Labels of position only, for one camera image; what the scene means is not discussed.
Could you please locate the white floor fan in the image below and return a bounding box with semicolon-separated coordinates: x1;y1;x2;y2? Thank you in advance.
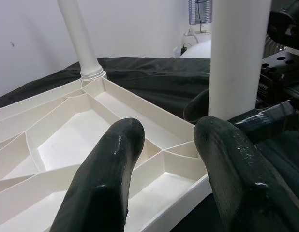
179;40;212;58

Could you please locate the white plastic children tabletop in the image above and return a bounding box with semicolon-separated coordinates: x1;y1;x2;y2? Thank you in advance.
0;77;213;232

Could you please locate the white plastic table leg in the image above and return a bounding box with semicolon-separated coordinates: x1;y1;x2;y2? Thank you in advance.
209;0;272;121
57;0;107;82

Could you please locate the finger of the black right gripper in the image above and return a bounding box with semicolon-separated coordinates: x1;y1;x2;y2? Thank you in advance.
228;100;297;143
183;88;210;125

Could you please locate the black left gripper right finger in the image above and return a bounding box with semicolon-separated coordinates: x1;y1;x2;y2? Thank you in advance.
193;115;299;232

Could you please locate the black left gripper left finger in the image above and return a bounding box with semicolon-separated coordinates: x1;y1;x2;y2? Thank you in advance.
52;117;145;232

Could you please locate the grey slatted window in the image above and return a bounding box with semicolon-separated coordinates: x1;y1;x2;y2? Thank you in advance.
188;0;213;25

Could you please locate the black cloth table cover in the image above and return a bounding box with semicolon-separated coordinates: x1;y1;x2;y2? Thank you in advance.
0;57;299;232

